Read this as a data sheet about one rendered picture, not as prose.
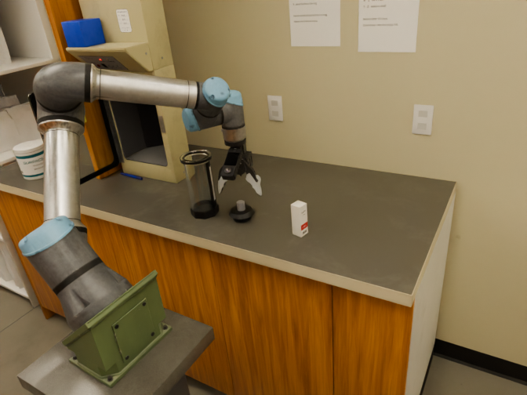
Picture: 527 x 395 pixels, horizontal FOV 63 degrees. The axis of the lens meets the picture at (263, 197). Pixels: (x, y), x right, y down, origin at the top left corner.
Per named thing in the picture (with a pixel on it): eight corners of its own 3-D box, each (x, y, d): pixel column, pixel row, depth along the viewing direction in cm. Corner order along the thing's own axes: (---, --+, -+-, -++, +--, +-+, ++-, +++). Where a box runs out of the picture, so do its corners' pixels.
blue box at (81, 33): (89, 42, 169) (82, 18, 164) (106, 42, 164) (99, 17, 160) (67, 47, 161) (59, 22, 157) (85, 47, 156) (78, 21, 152)
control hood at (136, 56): (96, 68, 174) (89, 42, 169) (154, 70, 159) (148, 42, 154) (72, 74, 166) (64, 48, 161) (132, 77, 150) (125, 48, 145)
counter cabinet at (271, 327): (129, 256, 303) (94, 136, 261) (432, 357, 204) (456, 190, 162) (45, 318, 253) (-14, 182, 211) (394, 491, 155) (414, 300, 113)
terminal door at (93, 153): (120, 164, 192) (96, 74, 173) (62, 193, 169) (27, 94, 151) (118, 164, 192) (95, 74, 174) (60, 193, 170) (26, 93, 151)
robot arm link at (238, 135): (241, 130, 133) (216, 129, 135) (242, 143, 135) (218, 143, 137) (248, 122, 139) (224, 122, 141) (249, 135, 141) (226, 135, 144)
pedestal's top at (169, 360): (118, 451, 83) (113, 438, 81) (22, 387, 99) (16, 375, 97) (215, 338, 107) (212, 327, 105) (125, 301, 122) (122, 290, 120)
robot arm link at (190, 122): (185, 97, 122) (219, 90, 126) (178, 114, 132) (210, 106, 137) (195, 122, 121) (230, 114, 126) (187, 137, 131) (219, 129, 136)
